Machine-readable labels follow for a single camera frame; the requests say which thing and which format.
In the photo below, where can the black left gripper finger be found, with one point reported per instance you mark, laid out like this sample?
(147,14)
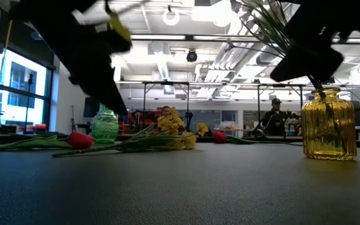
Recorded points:
(102,84)

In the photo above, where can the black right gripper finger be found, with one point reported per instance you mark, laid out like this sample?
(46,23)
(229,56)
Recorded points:
(308,64)

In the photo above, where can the yellow flower bunch grassy leaves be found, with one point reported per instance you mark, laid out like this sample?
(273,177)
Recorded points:
(272,28)

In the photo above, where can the red artificial tulip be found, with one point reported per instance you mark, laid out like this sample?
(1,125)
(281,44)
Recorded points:
(80,140)
(219,137)

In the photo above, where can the yellow ribbed glass vase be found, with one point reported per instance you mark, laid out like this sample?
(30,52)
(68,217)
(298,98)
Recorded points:
(328,125)

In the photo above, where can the yellow small-bloom flower bunch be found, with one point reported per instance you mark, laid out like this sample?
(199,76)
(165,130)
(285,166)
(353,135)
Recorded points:
(170,122)

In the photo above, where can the green glass vase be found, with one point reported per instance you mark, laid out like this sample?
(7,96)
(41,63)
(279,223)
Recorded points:
(105,126)

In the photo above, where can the black track spotlights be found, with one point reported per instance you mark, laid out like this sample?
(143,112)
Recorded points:
(330,80)

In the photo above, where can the small tripod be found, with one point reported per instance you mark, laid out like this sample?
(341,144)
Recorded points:
(72,120)

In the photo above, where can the red storage bins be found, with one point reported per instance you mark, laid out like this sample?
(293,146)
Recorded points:
(142,120)

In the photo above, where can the black pole stand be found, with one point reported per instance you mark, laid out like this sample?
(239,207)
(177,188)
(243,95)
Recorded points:
(30,79)

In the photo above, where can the person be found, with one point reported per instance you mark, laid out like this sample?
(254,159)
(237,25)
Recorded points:
(275,120)
(166,111)

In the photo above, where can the black desk monitor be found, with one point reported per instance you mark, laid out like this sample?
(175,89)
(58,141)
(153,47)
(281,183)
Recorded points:
(355,111)

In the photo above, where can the long bar with light strips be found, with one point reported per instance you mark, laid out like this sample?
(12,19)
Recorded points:
(158,37)

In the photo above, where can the orange box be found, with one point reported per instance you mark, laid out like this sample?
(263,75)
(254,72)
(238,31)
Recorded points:
(39,126)

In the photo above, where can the large window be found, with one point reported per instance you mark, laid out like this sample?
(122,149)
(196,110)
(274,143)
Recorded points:
(20,93)

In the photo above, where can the round white ceiling lamp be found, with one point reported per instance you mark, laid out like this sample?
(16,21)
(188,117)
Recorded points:
(171,17)

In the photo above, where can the wooden background table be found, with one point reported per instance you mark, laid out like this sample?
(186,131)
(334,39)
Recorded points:
(233,129)

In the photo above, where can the black wall monitor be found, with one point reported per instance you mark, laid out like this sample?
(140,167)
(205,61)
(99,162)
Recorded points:
(91,107)

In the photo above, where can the black dome ceiling camera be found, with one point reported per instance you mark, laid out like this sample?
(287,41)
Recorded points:
(192,56)

